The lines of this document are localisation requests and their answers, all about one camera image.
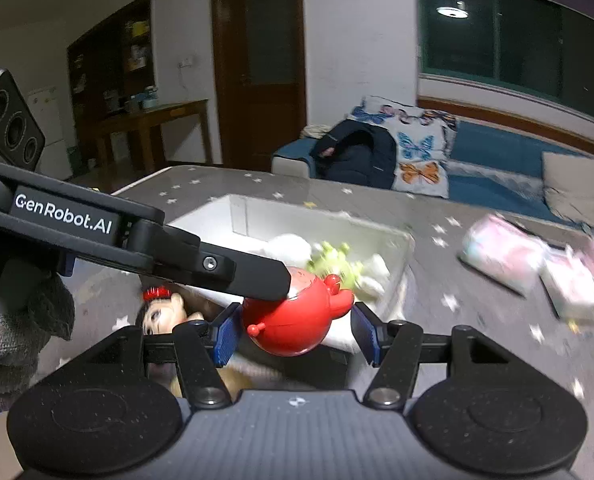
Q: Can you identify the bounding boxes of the white storage container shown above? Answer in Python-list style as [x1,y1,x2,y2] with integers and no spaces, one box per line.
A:
[168,193,414,392]

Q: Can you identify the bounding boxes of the round red toy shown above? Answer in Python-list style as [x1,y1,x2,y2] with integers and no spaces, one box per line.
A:
[241,265,356,358]

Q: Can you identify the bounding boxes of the pink snack packet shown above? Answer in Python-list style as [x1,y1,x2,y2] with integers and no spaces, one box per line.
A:
[458,213,546,297]
[538,236,594,330]

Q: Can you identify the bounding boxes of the wooden side table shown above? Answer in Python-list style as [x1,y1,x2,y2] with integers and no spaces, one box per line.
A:
[96,99,214,177]

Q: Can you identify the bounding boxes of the black-haired doll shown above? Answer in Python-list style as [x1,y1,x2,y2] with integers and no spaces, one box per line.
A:
[135,284,254,402]

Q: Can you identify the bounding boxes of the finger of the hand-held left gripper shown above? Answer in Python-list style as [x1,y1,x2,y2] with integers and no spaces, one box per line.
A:
[126,221,292,304]

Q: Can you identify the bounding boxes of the dark wooden shelf cabinet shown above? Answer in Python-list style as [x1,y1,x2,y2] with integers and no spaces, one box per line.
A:
[66,0,156,173]

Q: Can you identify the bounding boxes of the person's left forearm grey sleeve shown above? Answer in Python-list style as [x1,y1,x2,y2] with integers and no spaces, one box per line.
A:
[0,274,76,423]

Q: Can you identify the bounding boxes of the blue sofa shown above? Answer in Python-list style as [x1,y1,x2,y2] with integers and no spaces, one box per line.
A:
[270,119,594,233]

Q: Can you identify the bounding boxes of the dark jacket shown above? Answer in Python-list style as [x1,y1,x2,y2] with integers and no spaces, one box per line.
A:
[311,118,398,191]

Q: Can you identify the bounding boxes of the white plush toy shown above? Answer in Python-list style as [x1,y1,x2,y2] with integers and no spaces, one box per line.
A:
[264,233,392,297]

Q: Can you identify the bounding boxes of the butterfly print pillow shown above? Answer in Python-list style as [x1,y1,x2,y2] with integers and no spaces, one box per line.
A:
[348,95,460,199]

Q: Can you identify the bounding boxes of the dark window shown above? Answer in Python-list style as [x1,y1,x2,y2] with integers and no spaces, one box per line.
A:
[416,0,594,129]

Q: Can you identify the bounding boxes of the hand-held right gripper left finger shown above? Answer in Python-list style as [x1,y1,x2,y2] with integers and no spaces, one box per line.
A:
[59,303,244,408]

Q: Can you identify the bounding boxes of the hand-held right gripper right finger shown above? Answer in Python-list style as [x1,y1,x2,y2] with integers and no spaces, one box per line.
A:
[351,303,528,408]

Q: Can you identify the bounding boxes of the beige cushion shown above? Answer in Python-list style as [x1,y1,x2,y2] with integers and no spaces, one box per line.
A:
[541,151,594,227]

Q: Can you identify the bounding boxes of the brown wooden door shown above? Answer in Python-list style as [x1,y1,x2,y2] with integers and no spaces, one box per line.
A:
[211,0,308,167]

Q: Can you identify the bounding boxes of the white refrigerator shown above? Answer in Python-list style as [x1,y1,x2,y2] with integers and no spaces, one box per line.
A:
[26,85,76,182]

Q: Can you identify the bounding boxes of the green toy figure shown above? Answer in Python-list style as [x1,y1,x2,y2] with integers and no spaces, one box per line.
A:
[306,241,358,292]

